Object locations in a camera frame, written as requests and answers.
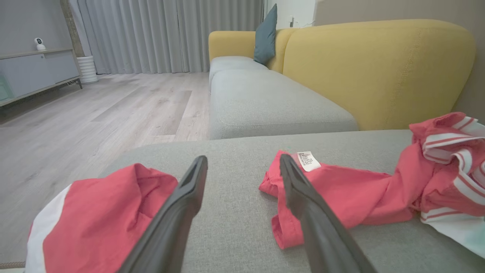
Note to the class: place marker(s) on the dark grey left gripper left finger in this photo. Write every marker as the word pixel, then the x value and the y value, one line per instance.
pixel 174 220

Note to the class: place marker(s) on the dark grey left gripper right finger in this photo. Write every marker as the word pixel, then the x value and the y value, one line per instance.
pixel 318 227

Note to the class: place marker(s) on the red and white striped jersey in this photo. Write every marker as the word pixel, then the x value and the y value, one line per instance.
pixel 360 193

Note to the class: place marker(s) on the red shorts with white stripe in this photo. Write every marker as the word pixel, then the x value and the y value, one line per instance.
pixel 94 220

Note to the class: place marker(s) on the yellow and grey sofa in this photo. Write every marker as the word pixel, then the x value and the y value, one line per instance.
pixel 265 98

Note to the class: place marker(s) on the white ribbed cylinder appliance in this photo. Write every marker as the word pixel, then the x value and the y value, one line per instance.
pixel 87 70

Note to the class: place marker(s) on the grey pleated curtain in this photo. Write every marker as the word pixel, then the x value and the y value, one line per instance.
pixel 151 34

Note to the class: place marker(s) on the teal throw pillow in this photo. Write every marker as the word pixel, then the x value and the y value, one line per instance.
pixel 265 38

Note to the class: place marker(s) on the grey TV cabinet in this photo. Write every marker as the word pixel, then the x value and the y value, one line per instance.
pixel 38 72

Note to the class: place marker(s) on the brown wooden pillar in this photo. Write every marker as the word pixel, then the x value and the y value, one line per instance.
pixel 72 30

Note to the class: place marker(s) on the small white security camera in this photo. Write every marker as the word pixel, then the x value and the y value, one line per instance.
pixel 39 44

